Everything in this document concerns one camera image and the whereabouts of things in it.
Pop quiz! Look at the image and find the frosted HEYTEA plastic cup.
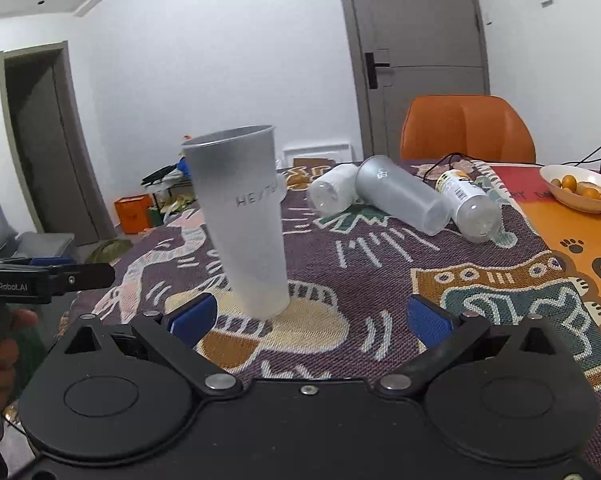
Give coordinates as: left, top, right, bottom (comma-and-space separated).
182, 125, 290, 321

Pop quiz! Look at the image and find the long frosted plastic cup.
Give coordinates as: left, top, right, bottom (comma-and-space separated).
355, 155, 451, 236

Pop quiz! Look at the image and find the left hand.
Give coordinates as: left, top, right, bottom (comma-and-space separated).
0, 309, 46, 411

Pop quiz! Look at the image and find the grey sofa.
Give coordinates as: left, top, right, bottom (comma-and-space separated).
0, 205, 78, 260

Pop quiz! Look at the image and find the patterned woven blanket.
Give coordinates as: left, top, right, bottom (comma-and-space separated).
63, 162, 601, 464

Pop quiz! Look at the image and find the yellow label plastic bottle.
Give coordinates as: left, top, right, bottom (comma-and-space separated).
435, 169, 502, 243

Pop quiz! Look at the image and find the orange paper bag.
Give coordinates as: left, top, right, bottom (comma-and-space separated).
114, 194, 153, 234

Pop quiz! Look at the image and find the black storage rack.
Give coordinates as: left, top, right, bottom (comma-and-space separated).
140, 156, 196, 224

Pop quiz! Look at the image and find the dark doorway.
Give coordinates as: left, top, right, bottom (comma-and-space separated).
0, 41, 115, 246

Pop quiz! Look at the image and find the orange cartoon table mat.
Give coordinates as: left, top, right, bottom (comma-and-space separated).
491, 162, 601, 330

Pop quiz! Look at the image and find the white small plastic bottle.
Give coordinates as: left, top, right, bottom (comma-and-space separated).
307, 164, 358, 218

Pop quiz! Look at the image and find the white fruit bowl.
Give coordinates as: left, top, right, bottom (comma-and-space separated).
540, 165, 601, 214

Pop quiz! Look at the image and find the orange leather chair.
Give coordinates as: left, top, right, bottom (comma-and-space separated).
400, 94, 535, 164

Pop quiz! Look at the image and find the grey door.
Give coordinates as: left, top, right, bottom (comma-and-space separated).
341, 0, 490, 159

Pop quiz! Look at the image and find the black cable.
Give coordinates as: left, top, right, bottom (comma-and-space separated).
421, 152, 477, 181

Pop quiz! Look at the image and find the black door handle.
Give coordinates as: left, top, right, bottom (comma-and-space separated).
364, 52, 390, 90

